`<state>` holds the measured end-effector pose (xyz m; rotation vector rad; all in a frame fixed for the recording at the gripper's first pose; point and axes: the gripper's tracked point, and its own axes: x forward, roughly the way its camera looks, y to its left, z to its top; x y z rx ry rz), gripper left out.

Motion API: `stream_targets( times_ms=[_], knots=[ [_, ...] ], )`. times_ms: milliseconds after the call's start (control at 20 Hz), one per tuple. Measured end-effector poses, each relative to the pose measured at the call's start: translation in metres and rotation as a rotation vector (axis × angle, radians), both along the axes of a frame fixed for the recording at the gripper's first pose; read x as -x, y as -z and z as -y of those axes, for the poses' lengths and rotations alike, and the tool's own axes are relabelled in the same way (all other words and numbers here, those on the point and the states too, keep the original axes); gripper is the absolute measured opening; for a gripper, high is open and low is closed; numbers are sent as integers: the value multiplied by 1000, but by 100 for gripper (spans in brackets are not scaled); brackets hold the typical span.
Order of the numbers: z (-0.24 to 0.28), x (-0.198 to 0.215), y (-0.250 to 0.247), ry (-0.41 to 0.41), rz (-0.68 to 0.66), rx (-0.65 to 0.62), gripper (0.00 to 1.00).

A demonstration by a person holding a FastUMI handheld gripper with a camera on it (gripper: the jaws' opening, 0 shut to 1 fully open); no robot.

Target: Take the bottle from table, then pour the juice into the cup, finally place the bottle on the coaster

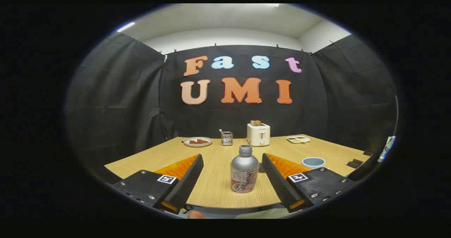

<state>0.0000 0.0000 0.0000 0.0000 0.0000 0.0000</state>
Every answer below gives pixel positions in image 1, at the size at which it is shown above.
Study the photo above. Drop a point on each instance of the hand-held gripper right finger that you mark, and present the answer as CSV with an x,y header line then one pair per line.
x,y
278,183

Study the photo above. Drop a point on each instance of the white oval plate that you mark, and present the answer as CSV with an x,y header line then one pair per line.
x,y
197,144

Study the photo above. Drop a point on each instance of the wooden table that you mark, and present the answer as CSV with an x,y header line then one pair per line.
x,y
218,167

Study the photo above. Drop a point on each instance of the white toaster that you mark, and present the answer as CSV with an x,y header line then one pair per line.
x,y
258,135

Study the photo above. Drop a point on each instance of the white compartment tray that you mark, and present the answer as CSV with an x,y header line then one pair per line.
x,y
298,139

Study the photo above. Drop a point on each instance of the silver juice bottle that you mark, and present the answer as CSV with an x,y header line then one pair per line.
x,y
245,167

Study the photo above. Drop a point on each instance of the toast slices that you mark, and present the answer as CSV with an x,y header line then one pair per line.
x,y
256,123

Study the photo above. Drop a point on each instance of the red meat pieces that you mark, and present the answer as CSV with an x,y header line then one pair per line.
x,y
198,141

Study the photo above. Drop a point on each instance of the black table clamp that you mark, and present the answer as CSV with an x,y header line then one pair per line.
x,y
368,153
354,163

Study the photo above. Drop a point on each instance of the white cup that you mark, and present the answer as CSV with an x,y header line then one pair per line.
x,y
313,162

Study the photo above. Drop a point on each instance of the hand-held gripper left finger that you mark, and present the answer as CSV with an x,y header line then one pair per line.
x,y
186,185

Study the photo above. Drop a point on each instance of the white and green device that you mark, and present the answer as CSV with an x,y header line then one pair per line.
x,y
387,148

